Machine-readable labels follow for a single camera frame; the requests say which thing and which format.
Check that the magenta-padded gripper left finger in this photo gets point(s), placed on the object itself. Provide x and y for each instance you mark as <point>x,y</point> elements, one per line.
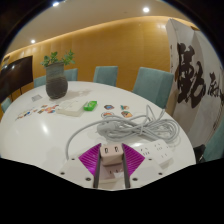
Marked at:
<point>90,160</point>

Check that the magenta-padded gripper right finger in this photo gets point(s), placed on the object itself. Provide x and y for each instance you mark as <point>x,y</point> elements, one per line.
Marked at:
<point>133,160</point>

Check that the pink cube charger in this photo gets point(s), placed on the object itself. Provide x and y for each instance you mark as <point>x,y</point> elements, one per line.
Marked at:
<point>111,155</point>

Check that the white power strip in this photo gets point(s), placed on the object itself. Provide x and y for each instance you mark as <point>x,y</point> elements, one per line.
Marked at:
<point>158,151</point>

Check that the colourful round badge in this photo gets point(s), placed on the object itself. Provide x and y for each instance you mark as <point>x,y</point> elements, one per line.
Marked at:
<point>126,114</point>
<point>109,107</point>
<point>107,114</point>
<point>124,107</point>

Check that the small green packet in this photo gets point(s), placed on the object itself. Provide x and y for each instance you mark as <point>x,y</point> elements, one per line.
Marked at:
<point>90,106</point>

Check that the flat white box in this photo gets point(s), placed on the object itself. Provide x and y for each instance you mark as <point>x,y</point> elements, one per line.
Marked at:
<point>70,108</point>

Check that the cluster of colourful stickers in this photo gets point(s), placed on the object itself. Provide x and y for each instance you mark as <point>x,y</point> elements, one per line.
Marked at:
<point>47,109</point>

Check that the black bag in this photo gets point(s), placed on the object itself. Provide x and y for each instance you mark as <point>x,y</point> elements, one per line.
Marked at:
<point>199,154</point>

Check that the teal chairs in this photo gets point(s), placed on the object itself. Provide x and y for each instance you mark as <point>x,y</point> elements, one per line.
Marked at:
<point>153,85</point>

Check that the white sticker sheet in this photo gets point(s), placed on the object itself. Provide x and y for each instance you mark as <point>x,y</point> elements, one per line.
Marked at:
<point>24,114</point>

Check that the small grey card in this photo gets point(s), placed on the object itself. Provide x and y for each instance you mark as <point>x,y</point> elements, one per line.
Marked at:
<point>37,98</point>

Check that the potted plant in grey vase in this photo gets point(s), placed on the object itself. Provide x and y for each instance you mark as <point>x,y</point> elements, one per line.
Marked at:
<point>56,83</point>

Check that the folding screen with black calligraphy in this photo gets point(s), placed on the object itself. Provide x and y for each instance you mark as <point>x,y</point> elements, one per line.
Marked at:
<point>200,73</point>

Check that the black wall television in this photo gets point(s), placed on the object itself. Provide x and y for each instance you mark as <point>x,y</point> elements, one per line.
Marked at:
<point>15,76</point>

